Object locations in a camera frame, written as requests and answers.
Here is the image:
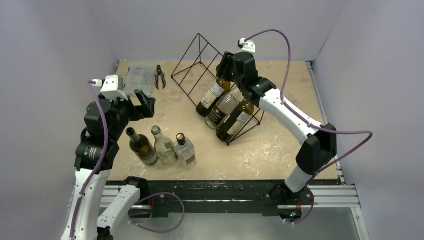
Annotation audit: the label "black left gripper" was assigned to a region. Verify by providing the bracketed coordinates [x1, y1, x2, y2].
[106, 88, 155, 139]

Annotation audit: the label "dark green wine bottle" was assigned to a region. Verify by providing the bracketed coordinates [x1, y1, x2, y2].
[195, 78, 231, 117]

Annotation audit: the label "clear champagne bottle black label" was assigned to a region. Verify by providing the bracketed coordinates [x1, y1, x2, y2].
[205, 86, 244, 130]

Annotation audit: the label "clear glass bottle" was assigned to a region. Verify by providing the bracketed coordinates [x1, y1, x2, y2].
[151, 125, 177, 166]

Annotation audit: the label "olive green wine bottle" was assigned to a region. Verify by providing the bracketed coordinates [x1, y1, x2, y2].
[216, 100, 255, 143]

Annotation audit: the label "square clear bottle black cap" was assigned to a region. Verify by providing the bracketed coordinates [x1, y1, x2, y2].
[174, 133, 197, 170]

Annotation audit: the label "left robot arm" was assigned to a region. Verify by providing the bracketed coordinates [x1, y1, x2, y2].
[61, 90, 156, 240]

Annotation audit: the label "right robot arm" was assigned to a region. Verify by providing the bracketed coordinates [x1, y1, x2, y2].
[216, 51, 337, 204]

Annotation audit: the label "green wine bottle white label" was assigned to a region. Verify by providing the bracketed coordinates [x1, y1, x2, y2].
[125, 127, 158, 166]

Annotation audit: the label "clear plastic screw organizer box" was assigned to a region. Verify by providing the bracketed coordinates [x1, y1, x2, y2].
[124, 65, 156, 97]

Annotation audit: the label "black grey pliers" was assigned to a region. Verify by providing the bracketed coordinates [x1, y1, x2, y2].
[154, 64, 167, 90]

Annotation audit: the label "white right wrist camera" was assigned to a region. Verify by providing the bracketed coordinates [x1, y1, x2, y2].
[237, 38, 256, 54]

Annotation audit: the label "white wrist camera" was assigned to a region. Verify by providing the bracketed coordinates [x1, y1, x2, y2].
[237, 38, 256, 54]
[89, 74, 129, 101]

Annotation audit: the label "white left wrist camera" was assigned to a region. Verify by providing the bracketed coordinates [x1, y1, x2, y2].
[89, 74, 129, 101]

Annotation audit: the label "black wire wine rack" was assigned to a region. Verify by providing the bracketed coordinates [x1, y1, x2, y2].
[171, 33, 265, 146]

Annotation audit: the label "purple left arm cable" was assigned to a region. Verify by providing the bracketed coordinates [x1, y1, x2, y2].
[68, 81, 110, 240]

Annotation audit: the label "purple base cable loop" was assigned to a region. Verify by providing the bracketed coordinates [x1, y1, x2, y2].
[128, 192, 186, 234]

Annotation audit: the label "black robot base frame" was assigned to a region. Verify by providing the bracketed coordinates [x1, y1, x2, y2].
[99, 180, 360, 220]

